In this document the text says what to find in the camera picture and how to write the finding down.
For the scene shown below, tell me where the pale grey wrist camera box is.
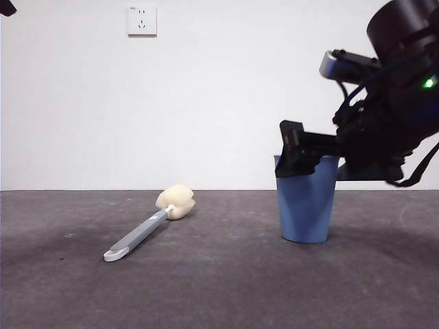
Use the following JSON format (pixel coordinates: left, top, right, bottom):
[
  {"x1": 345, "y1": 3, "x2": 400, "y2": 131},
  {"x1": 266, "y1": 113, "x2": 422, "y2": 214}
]
[{"x1": 318, "y1": 49, "x2": 380, "y2": 85}]

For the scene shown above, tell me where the grey-handled sponge cup brush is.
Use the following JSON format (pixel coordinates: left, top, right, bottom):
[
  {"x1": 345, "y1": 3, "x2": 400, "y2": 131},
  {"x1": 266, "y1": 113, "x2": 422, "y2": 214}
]
[{"x1": 103, "y1": 184, "x2": 195, "y2": 263}]

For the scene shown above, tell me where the blue ribbed plastic cup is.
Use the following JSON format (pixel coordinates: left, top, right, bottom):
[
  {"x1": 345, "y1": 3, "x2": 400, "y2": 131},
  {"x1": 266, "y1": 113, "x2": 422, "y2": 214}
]
[{"x1": 273, "y1": 154, "x2": 341, "y2": 245}]

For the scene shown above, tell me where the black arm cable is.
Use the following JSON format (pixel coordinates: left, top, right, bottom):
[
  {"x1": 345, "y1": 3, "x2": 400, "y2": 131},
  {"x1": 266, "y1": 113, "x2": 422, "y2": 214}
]
[{"x1": 385, "y1": 142, "x2": 439, "y2": 188}]

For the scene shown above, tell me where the white wall socket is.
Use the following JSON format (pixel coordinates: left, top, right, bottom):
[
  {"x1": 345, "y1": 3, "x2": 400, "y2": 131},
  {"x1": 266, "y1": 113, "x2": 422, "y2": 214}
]
[{"x1": 127, "y1": 5, "x2": 158, "y2": 38}]

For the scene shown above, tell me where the black camera cable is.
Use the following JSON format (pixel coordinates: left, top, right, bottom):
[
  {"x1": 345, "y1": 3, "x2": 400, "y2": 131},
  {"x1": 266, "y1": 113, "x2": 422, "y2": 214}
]
[{"x1": 332, "y1": 80, "x2": 366, "y2": 126}]

